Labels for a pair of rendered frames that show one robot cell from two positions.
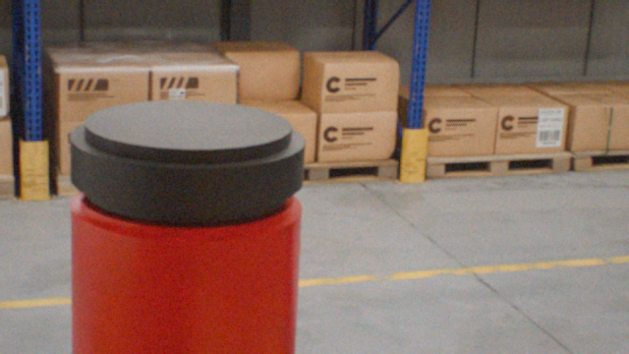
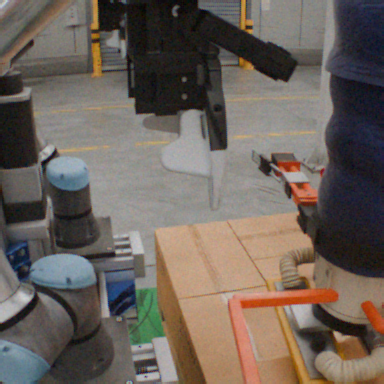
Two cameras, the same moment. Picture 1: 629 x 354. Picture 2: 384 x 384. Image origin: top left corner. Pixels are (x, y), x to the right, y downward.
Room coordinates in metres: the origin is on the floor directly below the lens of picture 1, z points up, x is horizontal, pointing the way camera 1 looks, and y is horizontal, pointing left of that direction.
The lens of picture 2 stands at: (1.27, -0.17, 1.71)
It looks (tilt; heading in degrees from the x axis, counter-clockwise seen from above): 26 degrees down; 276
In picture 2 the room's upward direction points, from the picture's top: straight up
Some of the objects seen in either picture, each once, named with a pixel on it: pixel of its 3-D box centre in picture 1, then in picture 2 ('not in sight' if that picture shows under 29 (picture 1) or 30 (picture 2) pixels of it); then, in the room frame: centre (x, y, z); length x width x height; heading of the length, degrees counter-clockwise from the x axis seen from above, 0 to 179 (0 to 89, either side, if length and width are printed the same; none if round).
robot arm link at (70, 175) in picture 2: not in sight; (68, 184); (1.74, -1.25, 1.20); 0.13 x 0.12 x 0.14; 139
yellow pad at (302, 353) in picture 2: not in sight; (307, 322); (1.11, -0.86, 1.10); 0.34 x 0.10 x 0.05; 100
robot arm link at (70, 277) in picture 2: not in sight; (63, 294); (1.57, -0.77, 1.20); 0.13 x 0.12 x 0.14; 79
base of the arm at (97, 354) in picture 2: not in sight; (74, 337); (1.57, -0.78, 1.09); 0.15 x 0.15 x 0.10
